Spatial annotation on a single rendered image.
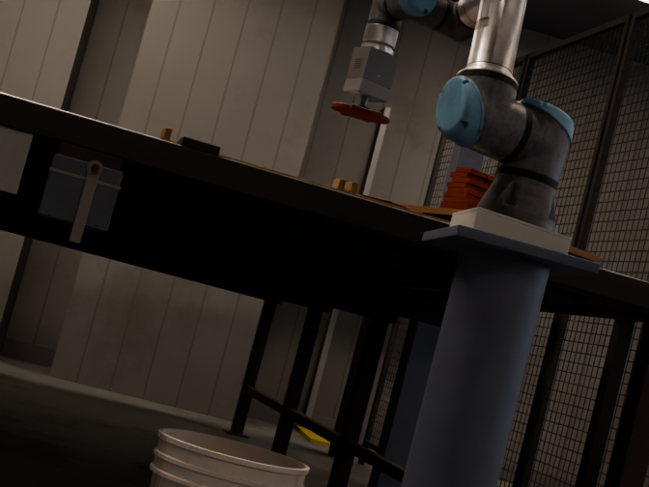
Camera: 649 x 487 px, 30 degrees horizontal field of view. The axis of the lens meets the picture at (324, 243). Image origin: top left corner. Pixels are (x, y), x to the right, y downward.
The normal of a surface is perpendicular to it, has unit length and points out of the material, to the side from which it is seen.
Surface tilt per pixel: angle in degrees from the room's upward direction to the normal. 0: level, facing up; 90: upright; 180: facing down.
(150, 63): 90
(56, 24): 90
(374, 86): 90
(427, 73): 90
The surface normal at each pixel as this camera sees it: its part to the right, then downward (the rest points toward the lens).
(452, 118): -0.88, -0.19
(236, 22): 0.14, -0.04
